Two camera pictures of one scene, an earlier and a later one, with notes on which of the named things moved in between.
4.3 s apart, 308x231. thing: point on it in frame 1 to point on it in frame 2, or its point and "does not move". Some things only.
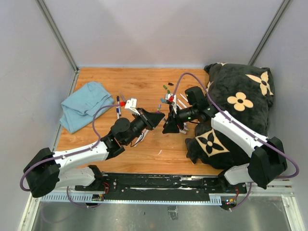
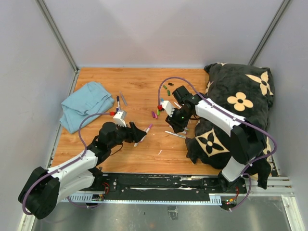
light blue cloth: (78, 109) does not move
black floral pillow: (243, 94) does not move
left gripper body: (141, 122) to (123, 134)
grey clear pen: (122, 96) does not move
